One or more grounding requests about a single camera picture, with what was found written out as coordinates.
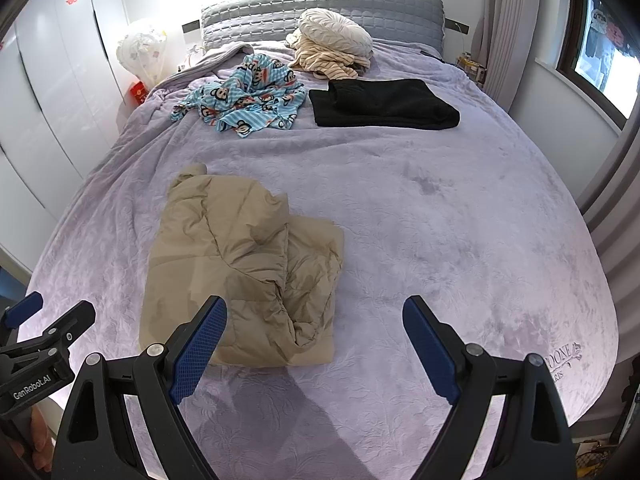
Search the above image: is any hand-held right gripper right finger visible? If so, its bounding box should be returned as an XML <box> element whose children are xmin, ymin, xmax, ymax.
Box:
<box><xmin>402</xmin><ymin>295</ymin><xmax>576</xmax><ymax>480</ymax></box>

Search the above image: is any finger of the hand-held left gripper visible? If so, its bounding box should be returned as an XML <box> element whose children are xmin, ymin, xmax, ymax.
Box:
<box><xmin>0</xmin><ymin>291</ymin><xmax>43</xmax><ymax>331</ymax></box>
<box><xmin>0</xmin><ymin>300</ymin><xmax>97</xmax><ymax>361</ymax></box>

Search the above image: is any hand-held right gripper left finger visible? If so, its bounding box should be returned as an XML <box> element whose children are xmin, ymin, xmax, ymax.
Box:
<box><xmin>52</xmin><ymin>295</ymin><xmax>228</xmax><ymax>480</ymax></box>

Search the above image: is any beige puffer jacket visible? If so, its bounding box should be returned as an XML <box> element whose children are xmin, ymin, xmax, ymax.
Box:
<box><xmin>139</xmin><ymin>161</ymin><xmax>346</xmax><ymax>370</ymax></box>

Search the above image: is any person's left hand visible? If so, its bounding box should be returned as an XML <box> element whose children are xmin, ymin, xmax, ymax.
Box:
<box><xmin>10</xmin><ymin>405</ymin><xmax>55</xmax><ymax>468</ymax></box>

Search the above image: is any lilac plush blanket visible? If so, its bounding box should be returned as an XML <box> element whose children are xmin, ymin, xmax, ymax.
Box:
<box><xmin>27</xmin><ymin>37</ymin><xmax>618</xmax><ymax>480</ymax></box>

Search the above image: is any grey pleated curtain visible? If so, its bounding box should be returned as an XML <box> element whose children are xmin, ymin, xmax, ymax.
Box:
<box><xmin>580</xmin><ymin>110</ymin><xmax>640</xmax><ymax>361</ymax></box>

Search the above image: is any white wardrobe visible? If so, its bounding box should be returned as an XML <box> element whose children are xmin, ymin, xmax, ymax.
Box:
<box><xmin>0</xmin><ymin>0</ymin><xmax>136</xmax><ymax>256</ymax></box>

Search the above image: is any black folded garment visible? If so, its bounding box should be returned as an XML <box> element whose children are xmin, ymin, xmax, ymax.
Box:
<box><xmin>309</xmin><ymin>78</ymin><xmax>461</xmax><ymax>129</ymax></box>

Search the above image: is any blue monkey print pajamas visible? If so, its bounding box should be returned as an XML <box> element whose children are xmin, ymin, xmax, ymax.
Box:
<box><xmin>171</xmin><ymin>53</ymin><xmax>308</xmax><ymax>140</ymax></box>

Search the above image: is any white plastic bag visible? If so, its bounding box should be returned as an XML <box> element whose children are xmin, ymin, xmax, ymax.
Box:
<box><xmin>116</xmin><ymin>17</ymin><xmax>170</xmax><ymax>86</ymax></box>

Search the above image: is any small cardboard box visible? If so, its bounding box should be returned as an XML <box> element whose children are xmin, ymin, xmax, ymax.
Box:
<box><xmin>457</xmin><ymin>52</ymin><xmax>488</xmax><ymax>86</ymax></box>

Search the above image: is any beige striped garment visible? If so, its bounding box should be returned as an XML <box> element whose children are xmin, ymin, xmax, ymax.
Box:
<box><xmin>286</xmin><ymin>27</ymin><xmax>372</xmax><ymax>81</ymax></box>

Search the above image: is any beige pleated curtain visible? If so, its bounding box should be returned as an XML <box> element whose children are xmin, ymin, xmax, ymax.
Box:
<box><xmin>472</xmin><ymin>0</ymin><xmax>526</xmax><ymax>111</ymax></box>

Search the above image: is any white round cushion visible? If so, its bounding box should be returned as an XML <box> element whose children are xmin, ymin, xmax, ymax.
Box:
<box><xmin>299</xmin><ymin>8</ymin><xmax>374</xmax><ymax>56</ymax></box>

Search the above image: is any grey quilted headboard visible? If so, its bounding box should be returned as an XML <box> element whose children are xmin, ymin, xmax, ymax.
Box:
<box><xmin>200</xmin><ymin>0</ymin><xmax>446</xmax><ymax>58</ymax></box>

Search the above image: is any dark framed window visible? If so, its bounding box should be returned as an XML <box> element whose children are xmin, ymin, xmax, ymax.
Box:
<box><xmin>555</xmin><ymin>0</ymin><xmax>640</xmax><ymax>131</ymax></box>

